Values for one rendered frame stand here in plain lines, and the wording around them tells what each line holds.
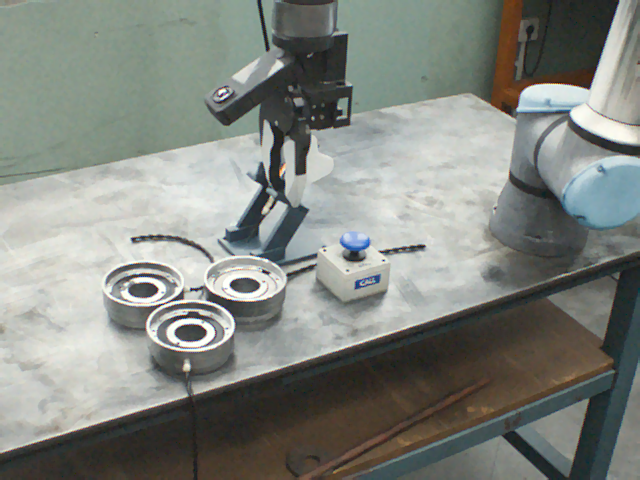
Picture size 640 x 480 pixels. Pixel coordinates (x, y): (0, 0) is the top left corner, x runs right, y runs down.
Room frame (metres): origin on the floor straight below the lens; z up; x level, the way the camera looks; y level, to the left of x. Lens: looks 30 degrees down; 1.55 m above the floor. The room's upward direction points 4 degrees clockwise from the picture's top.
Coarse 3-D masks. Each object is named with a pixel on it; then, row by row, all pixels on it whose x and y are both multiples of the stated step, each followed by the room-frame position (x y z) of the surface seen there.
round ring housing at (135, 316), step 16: (112, 272) 1.10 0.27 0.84; (128, 272) 1.11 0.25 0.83; (144, 272) 1.12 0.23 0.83; (160, 272) 1.12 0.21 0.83; (176, 272) 1.11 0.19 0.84; (144, 288) 1.10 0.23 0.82; (160, 288) 1.08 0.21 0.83; (176, 288) 1.09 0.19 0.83; (112, 304) 1.03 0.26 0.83; (128, 304) 1.03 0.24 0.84; (144, 304) 1.03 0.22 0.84; (160, 304) 1.03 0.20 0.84; (128, 320) 1.02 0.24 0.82; (144, 320) 1.03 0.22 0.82
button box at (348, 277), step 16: (320, 256) 1.17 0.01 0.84; (336, 256) 1.16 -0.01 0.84; (352, 256) 1.16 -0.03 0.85; (368, 256) 1.17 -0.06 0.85; (320, 272) 1.17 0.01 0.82; (336, 272) 1.14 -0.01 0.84; (352, 272) 1.13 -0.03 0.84; (368, 272) 1.14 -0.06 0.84; (384, 272) 1.15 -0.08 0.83; (336, 288) 1.14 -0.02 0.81; (352, 288) 1.13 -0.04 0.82; (368, 288) 1.14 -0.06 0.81; (384, 288) 1.16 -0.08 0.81
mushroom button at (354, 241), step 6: (348, 234) 1.17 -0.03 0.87; (354, 234) 1.17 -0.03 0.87; (360, 234) 1.17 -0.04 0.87; (366, 234) 1.18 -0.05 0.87; (342, 240) 1.16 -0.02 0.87; (348, 240) 1.16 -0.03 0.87; (354, 240) 1.16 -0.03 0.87; (360, 240) 1.16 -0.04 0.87; (366, 240) 1.16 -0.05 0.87; (348, 246) 1.15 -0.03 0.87; (354, 246) 1.15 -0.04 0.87; (360, 246) 1.15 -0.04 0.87; (366, 246) 1.16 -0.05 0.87; (354, 252) 1.16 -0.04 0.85
